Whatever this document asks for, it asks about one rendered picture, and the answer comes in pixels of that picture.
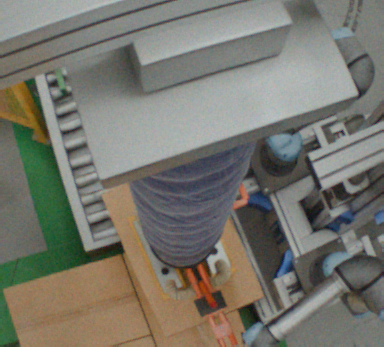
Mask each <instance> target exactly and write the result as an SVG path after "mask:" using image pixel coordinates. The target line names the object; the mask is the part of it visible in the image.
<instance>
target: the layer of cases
mask: <svg viewBox="0 0 384 347"><path fill-rule="evenodd" d="M123 257H124V258H123ZM3 292H4V295H5V299H6V301H7V304H8V308H9V311H10V314H11V317H12V320H13V323H14V326H15V329H16V332H17V335H18V338H19V341H20V344H21V347H111V346H113V347H220V345H219V343H218V341H217V340H216V338H215V334H214V333H213V330H212V329H211V326H210V324H209V323H210V322H209V321H208V322H205V323H203V324H201V325H200V326H195V327H193V328H192V329H189V330H185V331H184V332H181V333H179V334H176V335H173V336H171V337H164V335H163V333H162V331H161V329H160V327H159V325H158V322H157V319H156V317H155V315H154V313H153V311H152V309H151V307H150V305H149V302H148V301H147V298H146V296H145V295H144V292H143V290H142V288H141V286H140V284H139V282H138V279H137V275H136V273H135V271H134V269H133V267H132V264H131V263H130V260H129V258H128V256H127V254H126V253H123V256H122V255H121V254H118V255H116V256H113V257H111V258H105V259H103V260H100V261H95V262H92V263H90V264H87V265H86V264H85V265H82V266H80V267H78V268H77V267H75V268H73V269H70V270H65V271H63V272H60V273H55V274H53V275H49V276H46V277H44V278H42V277H41V278H39V279H37V280H32V281H29V282H24V283H22V284H20V285H19V284H17V285H16V286H13V287H9V288H6V289H3ZM226 317H227V321H228V322H229V324H230V326H231V327H232V331H233V334H234V335H235V338H236V339H237V343H238V345H239V346H240V347H243V342H242V338H241V334H240V332H244V333H245V332H246V330H245V329H244V326H243V324H242V320H241V318H240V315H239V313H238V309H236V310H234V311H232V312H229V313H228V314H226ZM150 335H151V336H150ZM145 336H146V337H145ZM143 337H144V338H143ZM140 338H141V339H140ZM135 339H137V340H135ZM133 340H134V341H133ZM128 341H129V342H128ZM125 342H126V343H125ZM121 343H122V344H121ZM123 343H125V344H123ZM119 344H120V345H119ZM116 345H117V346H116Z"/></svg>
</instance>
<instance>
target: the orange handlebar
mask: <svg viewBox="0 0 384 347"><path fill-rule="evenodd" d="M238 192H239V193H240V195H241V198H242V199H240V200H238V201H236V202H234V207H233V209H232V210H234V209H236V208H240V207H242V206H245V205H247V204H248V200H249V196H248V193H247V191H246V190H245V188H244V186H243V183H242V181H241V184H240V188H239V190H238ZM196 267H197V270H198V271H199V273H200V276H201V277H202V280H203V282H205V285H206V287H207V288H208V290H209V292H210V291H212V290H214V288H213V287H212V284H211V282H210V281H209V278H208V276H207V272H206V270H205V269H204V266H203V264H202V263H201V264H199V265H197V266H196ZM185 271H186V272H187V275H188V277H189V279H190V281H191V283H192V285H193V287H194V291H195V293H196V295H197V296H199V295H202V294H203V292H202V290H201V288H200V287H199V284H198V282H197V280H196V278H195V276H194V272H193V270H192V268H190V269H185ZM218 315H219V319H220V320H221V322H222V324H219V325H217V323H216V321H215V319H214V317H213V316H210V317H207V318H208V321H209V322H210V323H209V324H210V326H211V329H212V330H213V333H214V334H215V338H216V340H217V341H218V343H219V345H220V347H227V345H226V343H225V342H224V340H223V337H225V336H228V337H229V339H230V343H231V345H232V346H236V345H238V343H237V339H236V338H235V335H234V334H233V331H232V327H231V326H230V324H229V322H228V321H227V317H226V315H225V313H224V311H220V312H219V313H218Z"/></svg>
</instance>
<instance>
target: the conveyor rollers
mask: <svg viewBox="0 0 384 347"><path fill-rule="evenodd" d="M61 72H62V74H63V77H64V78H67V77H68V76H67V73H66V68H64V69H61ZM46 76H47V81H48V84H50V83H53V82H56V81H58V80H57V77H56V74H55V72H53V73H49V74H47V75H46ZM66 87H67V93H68V94H67V95H69V94H72V89H71V86H70V84H68V85H66ZM50 92H51V97H52V98H53V100H55V99H58V98H60V97H63V96H62V95H61V91H60V88H57V89H55V90H52V91H50ZM55 109H56V111H55V112H56V115H57V116H62V115H64V114H67V113H69V112H72V111H75V110H77V109H76V103H75V100H73V101H70V102H67V103H64V104H61V105H58V106H56V107H55ZM79 128H82V125H81V122H80V117H79V118H76V119H73V120H71V121H67V122H65V123H61V124H60V131H61V132H62V134H64V133H68V132H71V131H73V130H77V129H79ZM64 144H65V145H64V146H65V148H66V149H67V151H70V150H74V149H77V148H79V147H82V146H84V145H87V142H86V140H85V134H84V135H81V136H78V137H76V138H73V139H71V140H67V141H64ZM91 163H92V156H91V154H90V153H87V154H84V155H82V156H77V157H73V158H70V166H71V167H72V169H77V168H80V167H83V166H85V165H88V164H91ZM75 179H76V184H77V185H78V188H79V187H82V186H85V185H87V184H93V183H95V182H98V181H99V179H98V177H97V174H96V171H92V172H89V173H86V174H83V175H80V176H77V177H76V178H75ZM107 190H109V189H104V188H102V189H99V190H96V191H94V192H91V193H88V194H86V195H81V202H82V203H83V205H84V207H85V206H88V205H90V204H93V203H96V202H98V201H101V200H103V197H102V195H101V193H103V192H104V191H107ZM110 218H111V217H110V215H109V213H108V211H107V209H103V210H100V211H95V212H92V213H90V214H87V220H88V221H89V223H90V225H92V224H94V223H97V222H102V221H105V220H108V219H110ZM93 234H94V239H95V240H96V241H98V240H104V239H106V238H109V237H112V236H117V235H118V234H117V231H116V229H115V226H112V227H110V228H107V229H104V230H102V231H97V232H95V233H93Z"/></svg>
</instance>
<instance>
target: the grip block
mask: <svg viewBox="0 0 384 347"><path fill-rule="evenodd" d="M210 293H211V295H212V296H213V299H214V301H215V303H217V306H216V307H215V308H211V307H210V304H209V303H208V301H207V300H206V299H205V297H204V294H202V295H199V296H197V297H195V299H194V300H193V302H194V304H195V306H196V308H197V310H198V312H199V314H200V316H201V317H203V318H206V317H210V316H212V315H214V314H217V313H219V312H220V311H225V310H226V307H227V304H226V302H225V300H224V298H223V294H222V292H221V291H220V290H218V291H217V288H216V289H214V290H212V291H210Z"/></svg>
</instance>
